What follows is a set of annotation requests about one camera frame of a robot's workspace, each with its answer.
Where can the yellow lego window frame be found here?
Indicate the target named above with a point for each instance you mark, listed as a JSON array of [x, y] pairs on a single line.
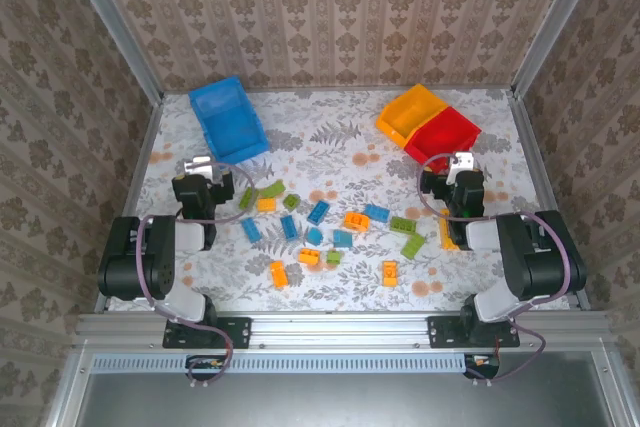
[[444, 234]]

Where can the blue lego brick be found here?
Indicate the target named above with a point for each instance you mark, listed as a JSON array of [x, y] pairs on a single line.
[[376, 213], [342, 238], [318, 212], [288, 227], [314, 236], [251, 230]]

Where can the red plastic bin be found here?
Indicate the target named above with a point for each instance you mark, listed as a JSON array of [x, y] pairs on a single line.
[[442, 137]]

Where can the orange lego brick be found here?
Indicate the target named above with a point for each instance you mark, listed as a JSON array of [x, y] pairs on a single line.
[[309, 256], [279, 274], [266, 205], [390, 273]]

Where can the blue plastic bin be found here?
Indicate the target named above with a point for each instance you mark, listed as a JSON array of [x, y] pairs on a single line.
[[230, 122]]

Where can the yellow plastic bin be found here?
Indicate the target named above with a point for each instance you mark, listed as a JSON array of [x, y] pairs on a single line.
[[410, 114]]

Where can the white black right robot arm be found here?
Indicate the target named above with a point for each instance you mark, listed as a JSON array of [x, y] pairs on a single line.
[[540, 257]]

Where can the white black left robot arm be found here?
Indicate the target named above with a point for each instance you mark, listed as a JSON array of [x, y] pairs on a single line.
[[125, 257]]

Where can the floral tablecloth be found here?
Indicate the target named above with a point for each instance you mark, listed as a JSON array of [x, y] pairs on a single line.
[[350, 292]]

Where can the grey metal panel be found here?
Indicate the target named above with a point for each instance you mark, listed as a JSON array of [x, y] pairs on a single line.
[[325, 402]]

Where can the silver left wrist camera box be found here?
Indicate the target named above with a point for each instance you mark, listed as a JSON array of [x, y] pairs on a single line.
[[197, 166]]

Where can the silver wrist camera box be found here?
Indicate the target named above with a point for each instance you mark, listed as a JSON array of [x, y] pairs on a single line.
[[461, 163], [197, 166]]

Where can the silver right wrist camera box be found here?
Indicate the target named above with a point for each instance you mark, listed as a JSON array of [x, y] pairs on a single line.
[[461, 163]]

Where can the aluminium table edge rail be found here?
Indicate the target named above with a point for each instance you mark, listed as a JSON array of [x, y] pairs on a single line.
[[137, 172], [523, 117]]

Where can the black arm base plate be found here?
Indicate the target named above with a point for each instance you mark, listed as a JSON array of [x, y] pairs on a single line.
[[442, 332], [235, 332]]

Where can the wide aluminium base rail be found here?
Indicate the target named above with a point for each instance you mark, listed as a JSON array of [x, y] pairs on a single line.
[[340, 329]]

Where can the aluminium frame post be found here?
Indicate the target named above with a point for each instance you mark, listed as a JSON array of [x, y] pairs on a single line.
[[116, 27], [556, 22]]

